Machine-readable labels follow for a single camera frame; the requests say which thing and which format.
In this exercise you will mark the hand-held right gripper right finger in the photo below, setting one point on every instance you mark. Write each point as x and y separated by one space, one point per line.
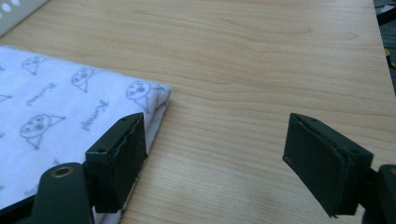
323 168

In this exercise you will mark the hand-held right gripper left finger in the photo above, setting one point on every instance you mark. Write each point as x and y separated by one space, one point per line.
116 163

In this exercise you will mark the white printed cloth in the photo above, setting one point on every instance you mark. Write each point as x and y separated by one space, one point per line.
62 124

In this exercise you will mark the dark clutter beside table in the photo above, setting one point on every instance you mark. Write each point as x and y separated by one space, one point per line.
387 37

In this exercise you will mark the white perforated panel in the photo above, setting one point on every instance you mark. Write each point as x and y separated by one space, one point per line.
15 12

